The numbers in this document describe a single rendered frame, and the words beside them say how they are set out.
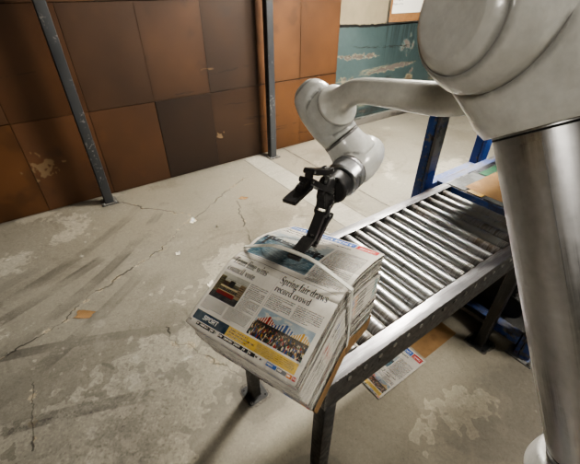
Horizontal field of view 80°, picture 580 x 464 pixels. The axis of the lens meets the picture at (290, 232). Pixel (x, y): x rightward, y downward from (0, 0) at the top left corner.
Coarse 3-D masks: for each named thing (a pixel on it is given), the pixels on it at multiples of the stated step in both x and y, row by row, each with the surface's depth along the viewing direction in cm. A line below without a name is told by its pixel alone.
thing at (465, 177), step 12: (468, 168) 210; (480, 168) 210; (492, 168) 208; (444, 180) 197; (456, 180) 196; (468, 180) 196; (456, 192) 190; (468, 192) 186; (480, 204) 181; (492, 204) 176
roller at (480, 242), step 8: (416, 208) 172; (424, 216) 168; (432, 216) 166; (440, 224) 162; (448, 224) 160; (456, 232) 157; (464, 232) 155; (472, 240) 152; (480, 240) 150; (488, 248) 147; (496, 248) 145
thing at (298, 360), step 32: (224, 288) 77; (256, 288) 75; (288, 288) 73; (192, 320) 74; (224, 320) 72; (256, 320) 70; (288, 320) 68; (320, 320) 67; (224, 352) 75; (256, 352) 66; (288, 352) 64; (320, 352) 69; (288, 384) 63; (320, 384) 73
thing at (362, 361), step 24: (480, 264) 137; (504, 264) 141; (456, 288) 126; (480, 288) 137; (408, 312) 117; (432, 312) 117; (384, 336) 109; (408, 336) 112; (360, 360) 102; (384, 360) 111; (336, 384) 97
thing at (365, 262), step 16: (272, 240) 87; (288, 240) 88; (320, 240) 92; (336, 240) 94; (320, 256) 82; (336, 256) 83; (352, 256) 84; (368, 256) 85; (352, 272) 76; (368, 272) 82; (368, 288) 85; (368, 304) 88
